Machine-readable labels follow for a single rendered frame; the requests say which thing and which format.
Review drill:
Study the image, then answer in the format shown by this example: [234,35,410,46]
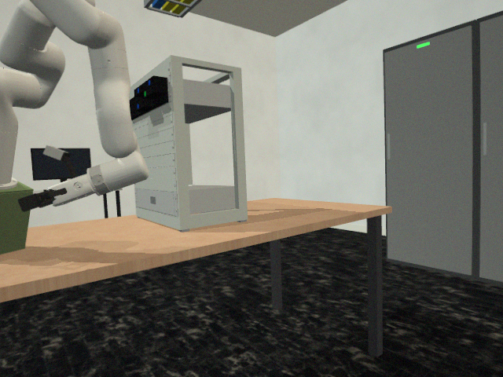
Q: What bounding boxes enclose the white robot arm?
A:
[0,0,149,195]

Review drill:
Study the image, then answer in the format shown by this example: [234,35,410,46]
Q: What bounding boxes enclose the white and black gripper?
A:
[18,168,101,212]

